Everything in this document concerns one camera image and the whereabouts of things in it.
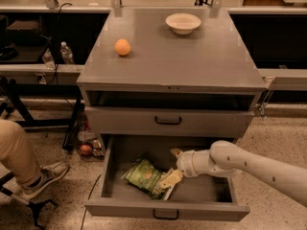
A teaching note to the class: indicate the black drawer handle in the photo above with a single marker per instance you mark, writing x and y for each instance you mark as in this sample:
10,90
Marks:
165,215
167,122

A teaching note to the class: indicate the black drawer handle middle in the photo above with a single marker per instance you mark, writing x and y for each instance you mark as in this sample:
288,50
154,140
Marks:
167,122

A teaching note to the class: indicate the open grey bottom drawer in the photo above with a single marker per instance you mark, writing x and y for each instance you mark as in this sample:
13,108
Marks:
200,198

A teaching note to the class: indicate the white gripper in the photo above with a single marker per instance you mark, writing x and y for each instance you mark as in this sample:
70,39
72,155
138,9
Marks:
184,163

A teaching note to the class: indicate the clear water bottle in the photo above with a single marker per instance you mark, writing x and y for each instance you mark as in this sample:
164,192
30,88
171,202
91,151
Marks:
67,55
48,60

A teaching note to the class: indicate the green jalapeno chip bag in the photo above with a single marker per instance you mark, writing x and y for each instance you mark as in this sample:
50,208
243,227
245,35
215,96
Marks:
145,176

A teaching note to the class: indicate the white bowl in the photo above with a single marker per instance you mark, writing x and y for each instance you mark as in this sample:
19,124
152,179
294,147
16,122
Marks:
183,23

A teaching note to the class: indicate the closed grey middle drawer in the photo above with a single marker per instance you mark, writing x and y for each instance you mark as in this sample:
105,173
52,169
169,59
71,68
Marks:
195,123

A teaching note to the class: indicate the orange fruit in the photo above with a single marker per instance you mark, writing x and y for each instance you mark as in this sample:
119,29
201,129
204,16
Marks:
122,47

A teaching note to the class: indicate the black table leg frame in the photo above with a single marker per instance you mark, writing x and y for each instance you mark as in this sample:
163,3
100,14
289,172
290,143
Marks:
35,105

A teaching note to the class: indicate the grey sneaker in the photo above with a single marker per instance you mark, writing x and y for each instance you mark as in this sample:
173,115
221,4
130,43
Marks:
49,175

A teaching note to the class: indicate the black chair base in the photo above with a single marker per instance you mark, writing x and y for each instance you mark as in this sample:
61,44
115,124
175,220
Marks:
35,207

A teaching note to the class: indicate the black drawer handle bottom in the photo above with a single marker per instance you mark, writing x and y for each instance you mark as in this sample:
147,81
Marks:
165,215

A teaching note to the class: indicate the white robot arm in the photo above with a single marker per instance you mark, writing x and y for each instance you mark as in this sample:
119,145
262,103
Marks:
225,159

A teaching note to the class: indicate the snack pile on floor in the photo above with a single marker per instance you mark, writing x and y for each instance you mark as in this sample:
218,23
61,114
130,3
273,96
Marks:
88,143

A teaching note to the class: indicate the grey drawer cabinet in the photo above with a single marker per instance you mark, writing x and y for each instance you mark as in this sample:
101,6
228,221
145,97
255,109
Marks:
208,69

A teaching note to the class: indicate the person leg beige trousers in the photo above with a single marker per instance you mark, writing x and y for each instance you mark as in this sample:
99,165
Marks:
17,155

